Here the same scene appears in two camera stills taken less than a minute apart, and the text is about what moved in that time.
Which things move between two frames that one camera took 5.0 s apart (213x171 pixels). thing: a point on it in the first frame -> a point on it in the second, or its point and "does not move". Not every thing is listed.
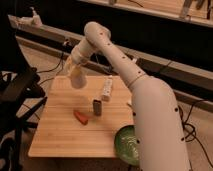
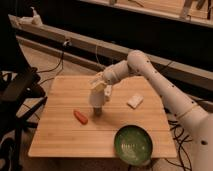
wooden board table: x=82 y=122 does not move
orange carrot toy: x=81 y=117 does not move
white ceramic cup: x=78 y=76 -> x=96 y=96
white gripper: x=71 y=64 -> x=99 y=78
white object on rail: x=34 y=20 does not move
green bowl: x=127 y=146 does not move
